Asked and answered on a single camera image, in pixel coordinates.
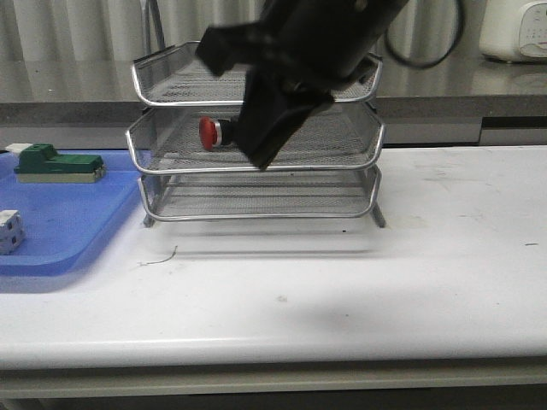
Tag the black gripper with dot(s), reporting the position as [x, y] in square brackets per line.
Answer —
[322, 44]

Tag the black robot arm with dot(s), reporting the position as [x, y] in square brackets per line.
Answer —
[298, 53]

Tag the white kitchen appliance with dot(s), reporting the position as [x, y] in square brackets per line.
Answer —
[514, 31]

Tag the white grey contact block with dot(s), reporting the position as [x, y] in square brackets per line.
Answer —
[12, 231]

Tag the red emergency stop button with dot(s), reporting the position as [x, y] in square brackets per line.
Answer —
[215, 133]

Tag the green terminal block module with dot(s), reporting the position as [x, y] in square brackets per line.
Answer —
[42, 163]

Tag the blue plastic tray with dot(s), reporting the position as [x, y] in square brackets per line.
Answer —
[66, 222]

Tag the grey steel counter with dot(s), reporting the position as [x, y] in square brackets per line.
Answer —
[464, 100]

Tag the silver mesh tray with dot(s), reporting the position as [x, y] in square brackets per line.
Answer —
[176, 77]
[164, 141]
[252, 195]

